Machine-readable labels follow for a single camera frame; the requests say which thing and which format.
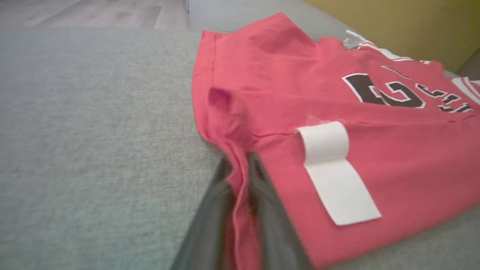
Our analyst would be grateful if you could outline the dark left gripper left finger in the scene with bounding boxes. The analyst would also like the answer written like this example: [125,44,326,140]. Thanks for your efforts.
[171,157,236,270]

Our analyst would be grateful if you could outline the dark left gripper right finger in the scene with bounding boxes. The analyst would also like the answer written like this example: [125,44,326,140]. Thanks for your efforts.
[247,152,312,270]

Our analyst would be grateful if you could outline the red jersey with white trim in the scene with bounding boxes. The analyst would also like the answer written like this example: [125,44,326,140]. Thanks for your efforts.
[191,12,480,270]

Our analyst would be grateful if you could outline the large grey sofa seat cushion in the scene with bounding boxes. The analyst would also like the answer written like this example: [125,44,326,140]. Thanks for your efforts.
[0,26,480,270]

